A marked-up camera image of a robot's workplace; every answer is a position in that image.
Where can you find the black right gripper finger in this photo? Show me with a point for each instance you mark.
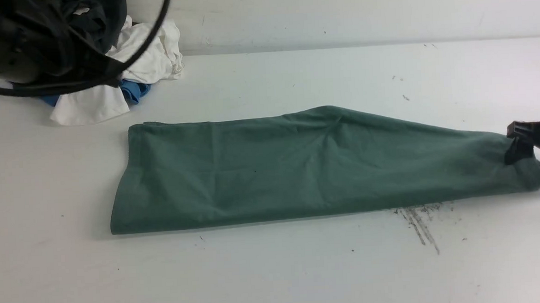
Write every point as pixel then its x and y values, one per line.
pixel 525 136

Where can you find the blue crumpled garment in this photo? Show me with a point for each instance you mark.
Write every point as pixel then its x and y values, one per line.
pixel 132 92

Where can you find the white crumpled garment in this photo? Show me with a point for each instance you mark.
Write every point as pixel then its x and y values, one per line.
pixel 161 61

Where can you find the green long-sleeve shirt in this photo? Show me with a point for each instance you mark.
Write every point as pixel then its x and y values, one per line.
pixel 323 161

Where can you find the black crumpled garment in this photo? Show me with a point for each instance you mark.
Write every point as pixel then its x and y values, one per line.
pixel 95 27

